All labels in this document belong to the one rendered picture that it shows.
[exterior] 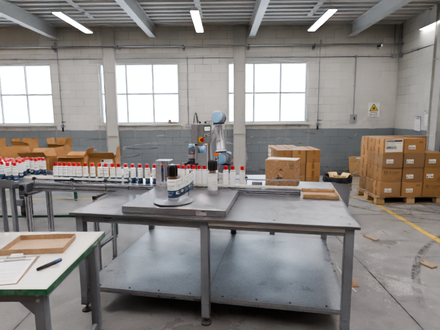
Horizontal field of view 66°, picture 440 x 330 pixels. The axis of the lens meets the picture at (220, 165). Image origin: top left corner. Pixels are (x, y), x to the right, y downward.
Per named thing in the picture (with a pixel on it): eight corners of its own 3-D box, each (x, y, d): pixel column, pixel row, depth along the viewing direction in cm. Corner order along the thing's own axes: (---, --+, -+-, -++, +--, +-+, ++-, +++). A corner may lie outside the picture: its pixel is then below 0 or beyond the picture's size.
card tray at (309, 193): (302, 198, 295) (302, 194, 295) (301, 192, 320) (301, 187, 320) (338, 200, 289) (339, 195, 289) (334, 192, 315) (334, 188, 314)
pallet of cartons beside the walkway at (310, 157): (320, 196, 648) (321, 150, 635) (276, 197, 646) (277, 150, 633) (303, 184, 767) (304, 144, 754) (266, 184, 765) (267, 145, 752)
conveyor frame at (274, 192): (128, 190, 334) (128, 185, 333) (133, 187, 344) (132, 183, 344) (300, 196, 303) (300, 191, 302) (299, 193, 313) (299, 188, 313)
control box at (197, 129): (191, 143, 325) (190, 124, 322) (204, 142, 337) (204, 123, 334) (198, 144, 318) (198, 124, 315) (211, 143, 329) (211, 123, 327)
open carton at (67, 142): (43, 158, 636) (41, 138, 631) (55, 155, 679) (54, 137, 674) (65, 158, 633) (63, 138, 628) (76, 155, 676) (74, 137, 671)
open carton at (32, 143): (8, 158, 629) (6, 139, 623) (22, 156, 670) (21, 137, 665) (29, 158, 627) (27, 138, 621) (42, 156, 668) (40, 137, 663)
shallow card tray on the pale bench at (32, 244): (-1, 256, 185) (-2, 250, 185) (20, 240, 209) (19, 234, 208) (63, 253, 188) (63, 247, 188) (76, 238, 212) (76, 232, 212)
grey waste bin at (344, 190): (326, 218, 512) (327, 178, 503) (318, 210, 555) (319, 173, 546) (354, 218, 512) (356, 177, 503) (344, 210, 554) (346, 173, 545)
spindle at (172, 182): (165, 201, 264) (164, 165, 260) (169, 198, 273) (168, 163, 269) (177, 201, 262) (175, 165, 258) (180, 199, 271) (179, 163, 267)
